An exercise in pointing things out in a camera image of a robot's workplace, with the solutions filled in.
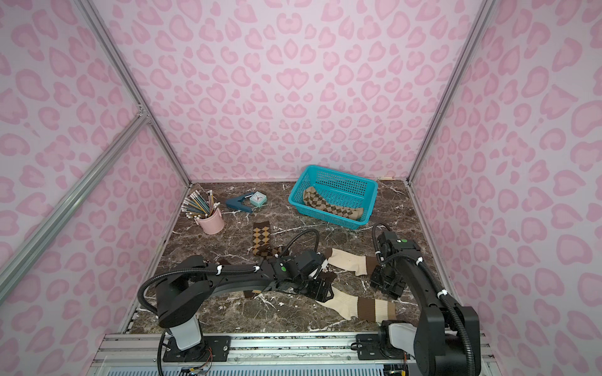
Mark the pink metal pencil cup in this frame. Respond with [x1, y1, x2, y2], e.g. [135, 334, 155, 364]
[194, 208, 225, 235]

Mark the dark teal stapler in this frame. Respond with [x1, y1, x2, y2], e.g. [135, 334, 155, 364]
[225, 192, 254, 213]

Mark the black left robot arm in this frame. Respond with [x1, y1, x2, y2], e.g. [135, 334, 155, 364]
[150, 250, 334, 351]

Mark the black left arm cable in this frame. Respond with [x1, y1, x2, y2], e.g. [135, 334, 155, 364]
[281, 228, 321, 257]

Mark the teal plastic mesh basket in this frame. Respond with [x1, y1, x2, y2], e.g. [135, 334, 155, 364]
[288, 164, 378, 230]

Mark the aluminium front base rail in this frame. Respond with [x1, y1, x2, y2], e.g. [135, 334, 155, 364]
[88, 331, 495, 376]

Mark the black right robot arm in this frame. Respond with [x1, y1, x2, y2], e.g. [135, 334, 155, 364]
[370, 223, 481, 375]

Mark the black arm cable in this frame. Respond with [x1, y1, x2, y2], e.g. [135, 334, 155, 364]
[371, 222, 391, 255]
[281, 228, 321, 257]

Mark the brown yellow argyle sock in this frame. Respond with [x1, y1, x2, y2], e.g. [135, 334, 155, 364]
[243, 291, 262, 299]
[252, 221, 282, 259]

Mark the beige green argyle sock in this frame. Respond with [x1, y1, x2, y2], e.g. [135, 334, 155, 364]
[303, 186, 364, 220]

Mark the brown cream striped sock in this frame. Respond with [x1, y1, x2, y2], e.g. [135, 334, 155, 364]
[319, 288, 397, 324]
[324, 248, 379, 277]

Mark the small mint alarm clock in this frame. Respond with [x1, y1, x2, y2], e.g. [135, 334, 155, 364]
[249, 191, 267, 208]

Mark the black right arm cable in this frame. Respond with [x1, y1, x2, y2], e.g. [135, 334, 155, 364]
[371, 222, 391, 255]

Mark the bundle of coloured pencils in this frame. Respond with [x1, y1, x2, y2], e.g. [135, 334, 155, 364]
[180, 191, 220, 220]

